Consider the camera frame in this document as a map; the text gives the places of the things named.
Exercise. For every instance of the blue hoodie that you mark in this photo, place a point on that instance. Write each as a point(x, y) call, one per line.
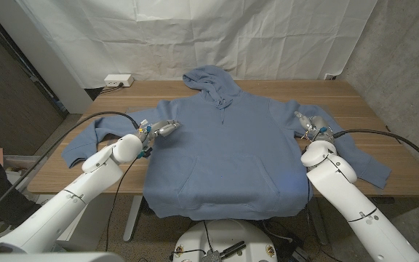
point(224, 153)

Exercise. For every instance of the white wall outlet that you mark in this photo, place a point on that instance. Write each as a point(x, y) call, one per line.
point(330, 76)

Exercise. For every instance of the white creased backdrop sheet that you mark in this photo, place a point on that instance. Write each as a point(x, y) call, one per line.
point(195, 36)

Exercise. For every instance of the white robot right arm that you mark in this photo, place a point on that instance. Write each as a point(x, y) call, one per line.
point(355, 211)

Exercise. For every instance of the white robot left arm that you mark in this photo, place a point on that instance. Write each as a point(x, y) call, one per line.
point(67, 203)

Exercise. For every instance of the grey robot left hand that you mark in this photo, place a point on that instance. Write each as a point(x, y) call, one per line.
point(158, 129)

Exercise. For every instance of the black antenna pair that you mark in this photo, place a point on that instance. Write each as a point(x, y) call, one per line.
point(233, 249)

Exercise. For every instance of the clear plastic storage bin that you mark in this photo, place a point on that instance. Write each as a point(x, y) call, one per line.
point(16, 162)

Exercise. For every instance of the white robot torso base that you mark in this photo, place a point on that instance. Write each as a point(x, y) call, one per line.
point(227, 233)

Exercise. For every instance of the grey table leg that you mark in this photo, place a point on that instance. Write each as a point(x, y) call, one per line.
point(132, 222)
point(318, 225)

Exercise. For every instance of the white power strip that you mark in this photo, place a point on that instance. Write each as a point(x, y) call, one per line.
point(116, 80)

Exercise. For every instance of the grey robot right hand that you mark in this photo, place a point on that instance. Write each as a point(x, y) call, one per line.
point(316, 127)

